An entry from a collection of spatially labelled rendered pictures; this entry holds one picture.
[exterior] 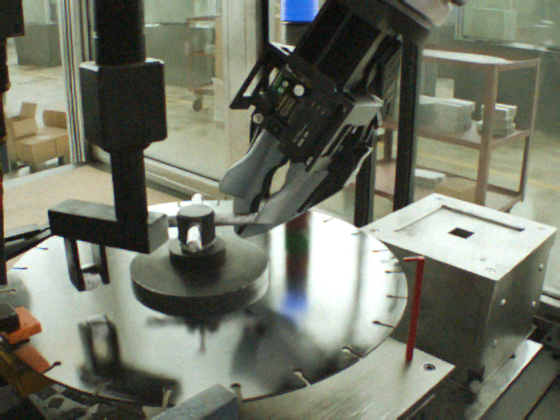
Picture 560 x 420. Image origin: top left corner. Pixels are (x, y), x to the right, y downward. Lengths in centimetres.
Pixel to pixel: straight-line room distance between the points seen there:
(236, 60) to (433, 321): 60
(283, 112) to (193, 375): 18
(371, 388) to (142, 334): 21
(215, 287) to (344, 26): 21
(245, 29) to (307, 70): 67
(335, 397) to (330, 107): 25
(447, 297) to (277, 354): 30
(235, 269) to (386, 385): 17
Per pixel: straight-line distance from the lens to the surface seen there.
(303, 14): 70
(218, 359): 38
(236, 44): 106
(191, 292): 44
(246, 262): 47
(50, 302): 47
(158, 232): 39
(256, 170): 45
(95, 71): 35
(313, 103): 37
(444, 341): 67
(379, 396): 51
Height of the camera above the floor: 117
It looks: 21 degrees down
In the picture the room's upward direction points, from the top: straight up
